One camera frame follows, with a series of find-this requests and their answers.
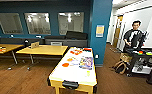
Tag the yellow white gaming table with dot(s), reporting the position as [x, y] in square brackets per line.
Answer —
[72, 75]

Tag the grey sofa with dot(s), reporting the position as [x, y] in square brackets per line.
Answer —
[75, 39]

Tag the blue rimmed white bowl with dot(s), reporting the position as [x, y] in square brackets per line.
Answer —
[76, 63]

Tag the colourful patterned flat box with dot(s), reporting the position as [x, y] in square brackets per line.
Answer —
[86, 63]

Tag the white rectangular panel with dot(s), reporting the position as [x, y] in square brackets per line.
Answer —
[56, 43]

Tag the interior glass window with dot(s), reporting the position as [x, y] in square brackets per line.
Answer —
[9, 23]
[37, 23]
[71, 23]

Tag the long yellow table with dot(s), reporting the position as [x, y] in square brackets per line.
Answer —
[12, 47]
[42, 50]

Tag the small tan box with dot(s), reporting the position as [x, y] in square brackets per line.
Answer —
[34, 45]

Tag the light wooden door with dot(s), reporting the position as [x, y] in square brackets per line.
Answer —
[117, 31]

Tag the brown backpack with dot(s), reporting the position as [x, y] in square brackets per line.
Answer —
[120, 67]

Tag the cardboard box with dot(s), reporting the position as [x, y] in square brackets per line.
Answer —
[126, 57]

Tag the man in black shirt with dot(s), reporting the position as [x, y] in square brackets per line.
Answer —
[133, 35]

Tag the orange round object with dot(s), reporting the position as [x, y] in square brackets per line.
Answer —
[140, 52]

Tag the black wheeled cart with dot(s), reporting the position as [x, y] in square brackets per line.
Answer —
[142, 61]

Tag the green round object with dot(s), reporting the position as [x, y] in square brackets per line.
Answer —
[148, 53]

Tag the white wall outlet plate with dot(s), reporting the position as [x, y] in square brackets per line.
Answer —
[96, 56]

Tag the beige framed wall sign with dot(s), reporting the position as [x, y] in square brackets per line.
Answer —
[100, 31]

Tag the white wall outlet strip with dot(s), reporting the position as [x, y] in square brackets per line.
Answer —
[38, 36]

